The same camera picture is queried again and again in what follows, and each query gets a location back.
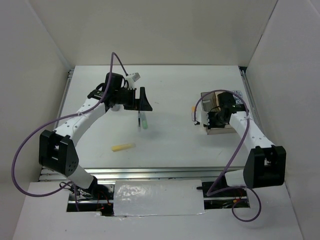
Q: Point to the white front cover plate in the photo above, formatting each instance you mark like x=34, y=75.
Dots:
x=158, y=198

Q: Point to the blue white glue jar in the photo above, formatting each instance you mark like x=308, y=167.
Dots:
x=237, y=94

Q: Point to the aluminium table edge rail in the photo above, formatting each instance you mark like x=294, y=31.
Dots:
x=154, y=173

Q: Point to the green highlighter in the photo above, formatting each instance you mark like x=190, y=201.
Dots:
x=143, y=119

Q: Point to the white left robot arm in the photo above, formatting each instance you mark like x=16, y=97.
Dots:
x=57, y=148

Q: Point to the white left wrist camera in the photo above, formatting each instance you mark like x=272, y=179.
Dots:
x=131, y=79

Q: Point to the yellow highlighter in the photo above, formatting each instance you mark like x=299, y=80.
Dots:
x=122, y=147

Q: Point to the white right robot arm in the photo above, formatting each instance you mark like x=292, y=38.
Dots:
x=266, y=163

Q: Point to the black red pen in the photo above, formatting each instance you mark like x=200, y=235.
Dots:
x=139, y=120

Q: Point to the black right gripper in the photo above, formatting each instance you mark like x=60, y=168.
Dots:
x=211, y=125

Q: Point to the smoky plastic desk organizer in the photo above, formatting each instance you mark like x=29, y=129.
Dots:
x=212, y=110

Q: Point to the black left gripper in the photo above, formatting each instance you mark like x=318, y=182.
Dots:
x=141, y=104

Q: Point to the right side aluminium rail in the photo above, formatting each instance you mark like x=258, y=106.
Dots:
x=251, y=100

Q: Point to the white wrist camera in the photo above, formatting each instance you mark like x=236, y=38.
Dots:
x=201, y=117
x=131, y=79

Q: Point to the orange pink highlighter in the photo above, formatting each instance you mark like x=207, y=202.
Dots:
x=192, y=112

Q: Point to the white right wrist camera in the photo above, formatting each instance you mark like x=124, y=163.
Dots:
x=201, y=117

